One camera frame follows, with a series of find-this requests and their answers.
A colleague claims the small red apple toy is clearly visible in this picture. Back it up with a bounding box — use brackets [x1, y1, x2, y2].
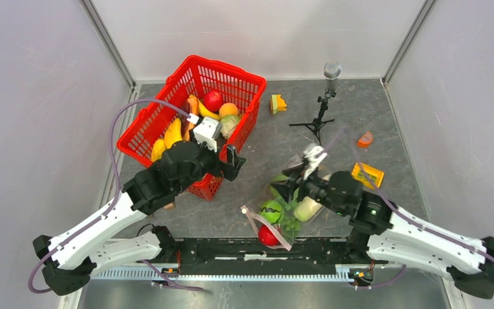
[258, 225, 280, 247]

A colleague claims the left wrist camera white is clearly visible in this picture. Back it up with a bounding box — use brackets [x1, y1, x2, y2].
[187, 113, 223, 153]

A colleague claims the yellow mango toy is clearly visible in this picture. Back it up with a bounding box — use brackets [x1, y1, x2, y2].
[151, 138, 167, 162]

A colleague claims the orange sweet potato toy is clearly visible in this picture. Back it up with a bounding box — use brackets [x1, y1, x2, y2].
[181, 94, 199, 141]

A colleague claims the napa cabbage toy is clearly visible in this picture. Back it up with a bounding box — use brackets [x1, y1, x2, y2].
[270, 173, 298, 201]

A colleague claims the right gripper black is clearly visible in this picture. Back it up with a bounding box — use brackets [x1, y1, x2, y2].
[268, 164, 346, 216]

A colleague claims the red plastic basket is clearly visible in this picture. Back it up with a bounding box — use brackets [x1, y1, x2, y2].
[116, 55, 268, 201]

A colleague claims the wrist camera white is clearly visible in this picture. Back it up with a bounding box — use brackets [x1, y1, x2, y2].
[187, 113, 223, 153]
[302, 144, 328, 180]

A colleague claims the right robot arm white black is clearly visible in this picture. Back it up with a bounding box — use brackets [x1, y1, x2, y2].
[270, 165, 494, 299]

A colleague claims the green grapes toy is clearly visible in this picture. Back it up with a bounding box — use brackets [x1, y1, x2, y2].
[279, 214, 301, 241]

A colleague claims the orange slice toy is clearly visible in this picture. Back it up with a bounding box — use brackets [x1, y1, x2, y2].
[356, 131, 374, 148]

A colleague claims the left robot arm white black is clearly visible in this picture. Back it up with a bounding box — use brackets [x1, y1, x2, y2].
[33, 141, 246, 295]

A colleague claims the orange peach toy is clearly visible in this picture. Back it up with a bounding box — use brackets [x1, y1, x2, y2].
[219, 102, 239, 118]

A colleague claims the round green cabbage toy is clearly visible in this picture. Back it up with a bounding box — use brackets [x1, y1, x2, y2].
[220, 114, 241, 139]

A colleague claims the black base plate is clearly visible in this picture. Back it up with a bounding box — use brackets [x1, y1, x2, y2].
[149, 237, 371, 276]

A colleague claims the microphone on black tripod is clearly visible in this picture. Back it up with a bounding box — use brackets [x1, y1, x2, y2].
[289, 61, 342, 145]

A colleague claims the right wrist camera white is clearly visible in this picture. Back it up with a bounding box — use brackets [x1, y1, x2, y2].
[302, 144, 328, 180]

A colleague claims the clear zip top bag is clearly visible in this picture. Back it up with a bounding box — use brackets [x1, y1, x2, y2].
[241, 184, 323, 251]

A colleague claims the yellow banana bunch toy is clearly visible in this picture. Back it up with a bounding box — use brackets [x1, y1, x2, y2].
[164, 118, 183, 149]

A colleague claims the white long radish toy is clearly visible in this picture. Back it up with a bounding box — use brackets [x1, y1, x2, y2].
[293, 196, 322, 222]

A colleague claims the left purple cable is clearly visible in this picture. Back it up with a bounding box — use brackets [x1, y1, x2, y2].
[27, 98, 205, 295]

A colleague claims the orange waffle toy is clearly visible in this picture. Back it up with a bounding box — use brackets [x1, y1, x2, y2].
[351, 162, 385, 189]

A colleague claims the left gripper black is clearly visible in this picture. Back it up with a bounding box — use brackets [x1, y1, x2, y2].
[176, 128, 246, 193]

